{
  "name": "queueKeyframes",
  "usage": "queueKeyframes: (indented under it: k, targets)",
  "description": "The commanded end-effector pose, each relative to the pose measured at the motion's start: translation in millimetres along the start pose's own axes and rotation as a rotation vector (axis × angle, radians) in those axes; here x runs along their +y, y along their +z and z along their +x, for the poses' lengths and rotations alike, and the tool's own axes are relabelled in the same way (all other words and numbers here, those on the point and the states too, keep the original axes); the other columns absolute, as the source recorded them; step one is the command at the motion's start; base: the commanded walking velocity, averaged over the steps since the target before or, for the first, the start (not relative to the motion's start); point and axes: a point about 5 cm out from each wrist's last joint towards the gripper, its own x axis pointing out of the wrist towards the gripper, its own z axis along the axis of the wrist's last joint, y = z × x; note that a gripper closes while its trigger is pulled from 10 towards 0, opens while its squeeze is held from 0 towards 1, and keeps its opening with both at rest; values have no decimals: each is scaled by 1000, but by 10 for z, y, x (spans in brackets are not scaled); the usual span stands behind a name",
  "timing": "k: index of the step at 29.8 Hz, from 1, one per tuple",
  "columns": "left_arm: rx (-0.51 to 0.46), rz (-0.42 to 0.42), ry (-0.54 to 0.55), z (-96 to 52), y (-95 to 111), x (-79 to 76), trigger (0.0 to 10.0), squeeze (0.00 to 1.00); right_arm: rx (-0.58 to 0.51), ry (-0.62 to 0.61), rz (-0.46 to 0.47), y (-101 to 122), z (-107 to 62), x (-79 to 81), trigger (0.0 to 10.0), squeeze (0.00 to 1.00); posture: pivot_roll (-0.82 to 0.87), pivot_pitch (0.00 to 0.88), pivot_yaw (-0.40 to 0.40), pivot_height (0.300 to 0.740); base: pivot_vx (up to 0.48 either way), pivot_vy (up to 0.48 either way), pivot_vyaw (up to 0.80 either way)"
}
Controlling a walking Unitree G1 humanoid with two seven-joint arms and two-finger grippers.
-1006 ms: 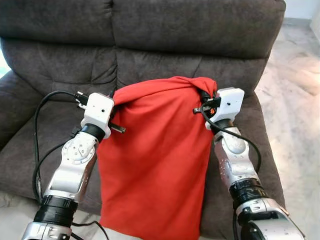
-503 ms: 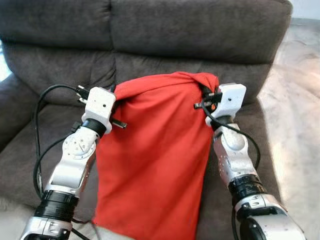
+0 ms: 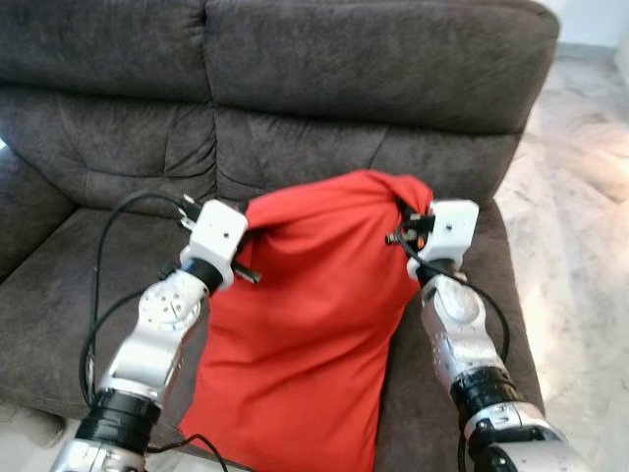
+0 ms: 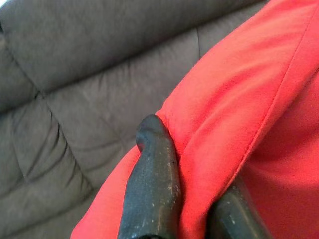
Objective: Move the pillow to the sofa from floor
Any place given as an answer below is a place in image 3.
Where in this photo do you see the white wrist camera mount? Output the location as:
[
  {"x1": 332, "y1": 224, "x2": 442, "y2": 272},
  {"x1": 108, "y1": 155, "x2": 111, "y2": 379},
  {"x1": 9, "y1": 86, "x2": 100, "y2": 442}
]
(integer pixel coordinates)
[
  {"x1": 183, "y1": 202, "x2": 250, "y2": 291},
  {"x1": 421, "y1": 200, "x2": 481, "y2": 265}
]

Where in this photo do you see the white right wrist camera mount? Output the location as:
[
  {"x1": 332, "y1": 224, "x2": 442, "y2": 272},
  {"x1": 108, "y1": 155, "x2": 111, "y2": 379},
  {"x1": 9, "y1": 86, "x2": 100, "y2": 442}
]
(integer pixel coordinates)
[{"x1": 421, "y1": 200, "x2": 481, "y2": 265}]

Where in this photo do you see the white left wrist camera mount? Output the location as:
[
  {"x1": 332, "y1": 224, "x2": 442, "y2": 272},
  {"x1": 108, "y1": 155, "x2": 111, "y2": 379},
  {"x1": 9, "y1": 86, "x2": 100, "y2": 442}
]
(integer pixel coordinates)
[{"x1": 183, "y1": 202, "x2": 250, "y2": 291}]

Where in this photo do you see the dark brown fabric sofa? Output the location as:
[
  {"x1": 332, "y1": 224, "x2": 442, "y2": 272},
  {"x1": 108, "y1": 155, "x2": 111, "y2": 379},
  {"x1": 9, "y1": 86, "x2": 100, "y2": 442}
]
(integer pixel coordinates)
[{"x1": 0, "y1": 0, "x2": 561, "y2": 472}]

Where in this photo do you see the red pillow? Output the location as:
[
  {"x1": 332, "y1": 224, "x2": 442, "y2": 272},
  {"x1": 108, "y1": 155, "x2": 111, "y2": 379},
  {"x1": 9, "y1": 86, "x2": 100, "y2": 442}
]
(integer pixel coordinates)
[{"x1": 180, "y1": 169, "x2": 434, "y2": 472}]

